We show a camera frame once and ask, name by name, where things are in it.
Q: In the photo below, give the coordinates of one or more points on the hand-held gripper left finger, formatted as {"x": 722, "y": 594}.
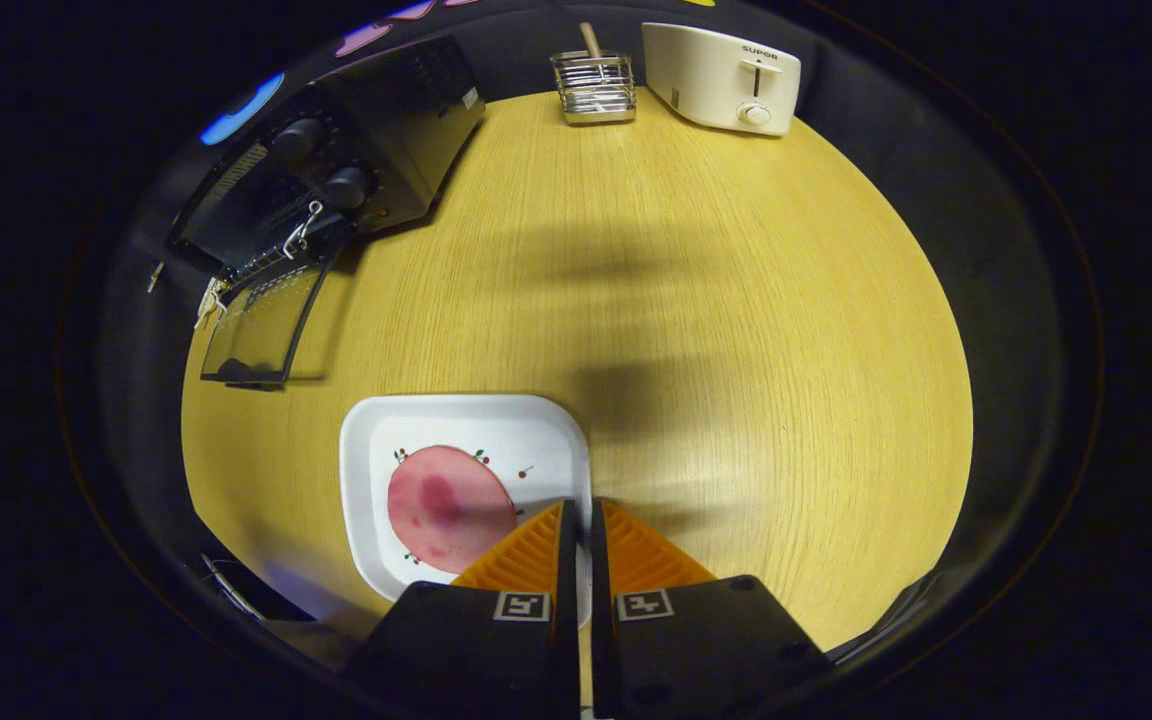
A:
{"x": 567, "y": 570}

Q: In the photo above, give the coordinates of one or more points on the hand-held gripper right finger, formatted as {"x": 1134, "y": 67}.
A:
{"x": 599, "y": 570}

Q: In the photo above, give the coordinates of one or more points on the pink ham slice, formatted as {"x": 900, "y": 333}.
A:
{"x": 436, "y": 510}

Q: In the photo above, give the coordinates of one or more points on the black toaster oven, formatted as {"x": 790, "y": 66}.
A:
{"x": 406, "y": 130}

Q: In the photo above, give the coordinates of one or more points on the white bread toaster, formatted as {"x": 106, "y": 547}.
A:
{"x": 706, "y": 75}

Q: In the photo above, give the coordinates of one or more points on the white square plate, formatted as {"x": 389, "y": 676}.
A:
{"x": 456, "y": 425}

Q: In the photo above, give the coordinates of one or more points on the white cloth clip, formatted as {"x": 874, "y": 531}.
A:
{"x": 154, "y": 277}

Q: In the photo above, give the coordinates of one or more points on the wooden stick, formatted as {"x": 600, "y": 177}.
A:
{"x": 590, "y": 40}

